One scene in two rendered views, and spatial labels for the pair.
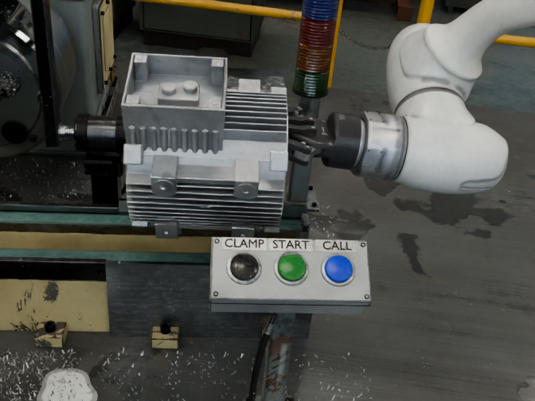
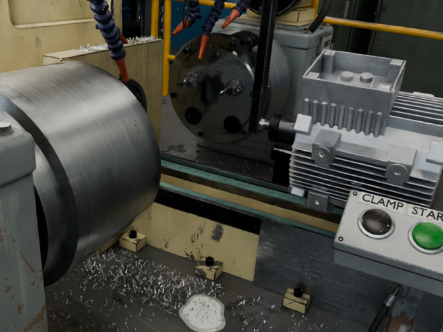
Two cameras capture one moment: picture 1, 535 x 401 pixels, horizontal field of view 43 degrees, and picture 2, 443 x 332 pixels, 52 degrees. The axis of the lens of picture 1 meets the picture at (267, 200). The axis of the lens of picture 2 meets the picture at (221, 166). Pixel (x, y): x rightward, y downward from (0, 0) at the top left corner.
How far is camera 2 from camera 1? 0.25 m
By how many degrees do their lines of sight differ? 27
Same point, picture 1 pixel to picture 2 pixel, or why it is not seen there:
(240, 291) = (366, 243)
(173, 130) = (341, 107)
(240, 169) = (396, 153)
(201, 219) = not seen: hidden behind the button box
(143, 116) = (318, 90)
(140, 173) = (306, 143)
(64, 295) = (226, 238)
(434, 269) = not seen: outside the picture
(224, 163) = (382, 147)
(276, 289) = (406, 252)
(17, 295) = (193, 228)
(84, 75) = (295, 105)
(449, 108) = not seen: outside the picture
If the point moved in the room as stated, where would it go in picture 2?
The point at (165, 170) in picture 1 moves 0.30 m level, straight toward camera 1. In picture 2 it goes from (326, 140) to (265, 252)
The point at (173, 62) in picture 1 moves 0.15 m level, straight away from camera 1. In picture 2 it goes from (356, 60) to (366, 48)
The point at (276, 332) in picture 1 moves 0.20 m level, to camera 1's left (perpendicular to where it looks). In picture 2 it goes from (397, 308) to (240, 244)
